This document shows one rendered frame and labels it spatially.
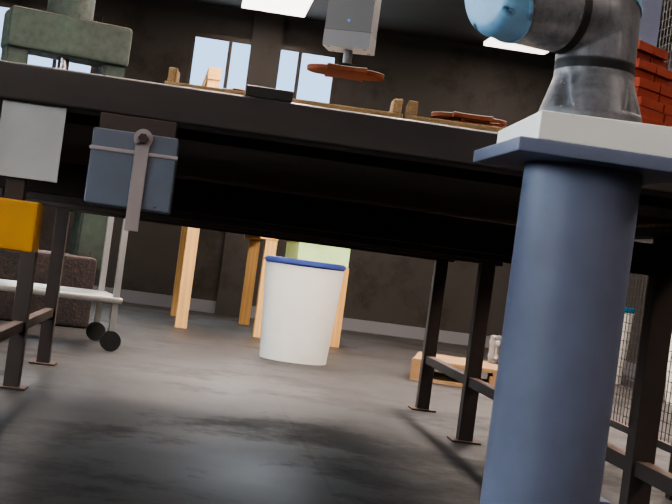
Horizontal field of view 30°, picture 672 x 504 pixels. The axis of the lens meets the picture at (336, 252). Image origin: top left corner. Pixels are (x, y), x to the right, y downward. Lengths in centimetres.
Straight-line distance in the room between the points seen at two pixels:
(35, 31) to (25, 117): 656
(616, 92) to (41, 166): 89
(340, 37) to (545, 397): 79
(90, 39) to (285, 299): 224
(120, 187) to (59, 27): 666
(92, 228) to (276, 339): 158
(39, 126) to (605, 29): 89
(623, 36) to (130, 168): 78
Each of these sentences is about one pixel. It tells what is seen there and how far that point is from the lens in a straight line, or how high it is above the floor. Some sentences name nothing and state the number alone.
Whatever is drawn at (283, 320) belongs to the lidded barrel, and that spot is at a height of 26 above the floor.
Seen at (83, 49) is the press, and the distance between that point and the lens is 866.
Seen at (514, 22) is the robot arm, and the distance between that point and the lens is 176.
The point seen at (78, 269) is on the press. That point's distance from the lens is 851.
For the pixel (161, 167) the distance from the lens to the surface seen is 201.
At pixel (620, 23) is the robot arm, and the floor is 106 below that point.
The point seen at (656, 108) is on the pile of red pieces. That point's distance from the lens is 314.
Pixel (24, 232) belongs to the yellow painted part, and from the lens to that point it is 202.
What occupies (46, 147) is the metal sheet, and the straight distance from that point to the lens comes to 205.
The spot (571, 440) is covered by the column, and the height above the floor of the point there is 47.
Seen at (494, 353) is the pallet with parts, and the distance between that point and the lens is 839.
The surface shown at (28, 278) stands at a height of 44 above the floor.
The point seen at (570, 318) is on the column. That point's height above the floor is 63.
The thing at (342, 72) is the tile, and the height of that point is 100.
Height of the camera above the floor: 67
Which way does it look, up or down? level
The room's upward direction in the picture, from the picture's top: 8 degrees clockwise
